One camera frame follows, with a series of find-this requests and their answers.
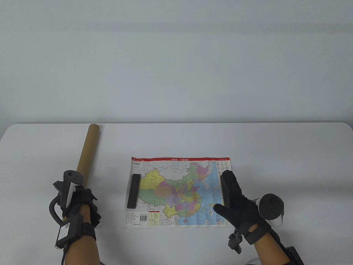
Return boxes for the person's left forearm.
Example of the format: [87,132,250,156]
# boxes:
[64,206,101,265]

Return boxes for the person's left hand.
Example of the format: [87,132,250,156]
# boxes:
[61,185,101,228]

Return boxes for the plain black sensor box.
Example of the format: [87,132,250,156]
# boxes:
[285,247,305,265]

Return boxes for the black sensor box white label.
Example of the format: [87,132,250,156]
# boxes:
[55,215,84,249]

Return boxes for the black paperweight bar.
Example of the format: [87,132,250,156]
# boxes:
[127,174,141,209]
[220,173,227,206]

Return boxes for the colourful paper map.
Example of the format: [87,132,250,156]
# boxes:
[123,157,238,228]

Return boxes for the person's right hand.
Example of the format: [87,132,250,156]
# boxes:
[213,170,272,245]

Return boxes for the brown cardboard mailing tube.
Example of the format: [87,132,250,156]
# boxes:
[61,124,100,221]

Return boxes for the person's right forearm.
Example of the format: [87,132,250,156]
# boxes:
[252,235,290,265]

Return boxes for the black and white controller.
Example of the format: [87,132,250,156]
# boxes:
[49,171,84,225]
[255,194,285,227]

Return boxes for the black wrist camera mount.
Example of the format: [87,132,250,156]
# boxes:
[228,230,243,254]

